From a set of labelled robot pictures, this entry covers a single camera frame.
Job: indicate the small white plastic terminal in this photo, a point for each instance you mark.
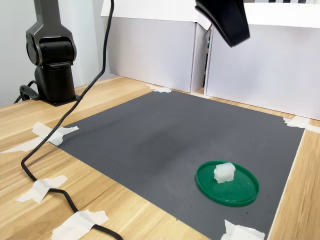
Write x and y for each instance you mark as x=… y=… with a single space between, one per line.
x=225 y=173

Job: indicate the round green lid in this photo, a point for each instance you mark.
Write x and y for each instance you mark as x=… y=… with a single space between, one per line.
x=240 y=193

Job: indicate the black white checker board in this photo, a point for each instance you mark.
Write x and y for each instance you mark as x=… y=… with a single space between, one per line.
x=287 y=1

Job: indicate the large white cardboard box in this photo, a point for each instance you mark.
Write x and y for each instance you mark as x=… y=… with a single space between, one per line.
x=262 y=75

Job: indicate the white cardboard box with flap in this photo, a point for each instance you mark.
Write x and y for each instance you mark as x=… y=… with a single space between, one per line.
x=155 y=50

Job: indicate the white tape piece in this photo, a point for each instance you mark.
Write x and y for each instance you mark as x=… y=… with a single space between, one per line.
x=295 y=122
x=240 y=232
x=160 y=89

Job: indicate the dark grey mat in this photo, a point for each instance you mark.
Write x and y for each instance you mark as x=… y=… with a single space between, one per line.
x=150 y=150

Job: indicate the white tape cross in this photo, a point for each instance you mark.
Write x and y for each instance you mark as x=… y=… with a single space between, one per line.
x=58 y=138

